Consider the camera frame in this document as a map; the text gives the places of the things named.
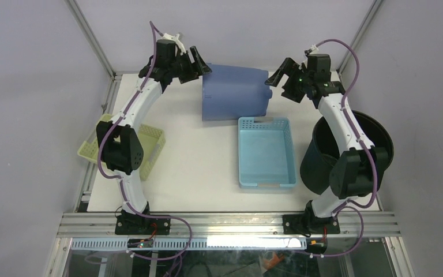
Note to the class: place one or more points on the large blue plastic bucket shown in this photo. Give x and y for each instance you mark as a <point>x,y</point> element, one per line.
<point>231,92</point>

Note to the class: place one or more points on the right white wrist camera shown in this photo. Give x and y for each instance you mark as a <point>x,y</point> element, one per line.
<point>312,50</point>

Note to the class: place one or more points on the yellow-green perforated basket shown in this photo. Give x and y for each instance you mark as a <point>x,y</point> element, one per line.
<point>151,138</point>

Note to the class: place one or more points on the aluminium front rail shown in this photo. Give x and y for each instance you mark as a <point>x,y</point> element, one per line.
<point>348,224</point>

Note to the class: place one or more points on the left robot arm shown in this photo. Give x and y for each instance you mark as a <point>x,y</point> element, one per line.
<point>120,151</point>

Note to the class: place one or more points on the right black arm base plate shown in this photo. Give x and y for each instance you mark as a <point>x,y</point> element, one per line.
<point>307,224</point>

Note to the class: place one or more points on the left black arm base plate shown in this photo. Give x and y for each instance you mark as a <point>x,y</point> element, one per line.
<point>132,224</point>

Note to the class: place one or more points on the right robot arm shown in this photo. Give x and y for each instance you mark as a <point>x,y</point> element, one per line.
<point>359,163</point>

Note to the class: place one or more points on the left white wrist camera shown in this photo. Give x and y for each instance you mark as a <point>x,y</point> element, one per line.
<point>177,38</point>

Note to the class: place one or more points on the light blue perforated basket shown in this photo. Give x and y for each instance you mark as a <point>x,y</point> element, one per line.
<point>266,156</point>

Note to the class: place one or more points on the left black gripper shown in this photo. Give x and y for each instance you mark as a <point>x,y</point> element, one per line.
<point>192,74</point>

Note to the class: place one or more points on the slotted grey cable duct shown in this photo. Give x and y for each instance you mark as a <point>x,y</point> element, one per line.
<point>212,242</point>

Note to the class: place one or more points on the large black plastic bucket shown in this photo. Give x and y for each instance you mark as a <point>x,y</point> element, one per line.
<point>322,153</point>

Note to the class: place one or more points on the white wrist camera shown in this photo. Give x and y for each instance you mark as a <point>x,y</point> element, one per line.
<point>177,38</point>
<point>312,50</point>

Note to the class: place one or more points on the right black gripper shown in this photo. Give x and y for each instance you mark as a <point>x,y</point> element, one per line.
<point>288,66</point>

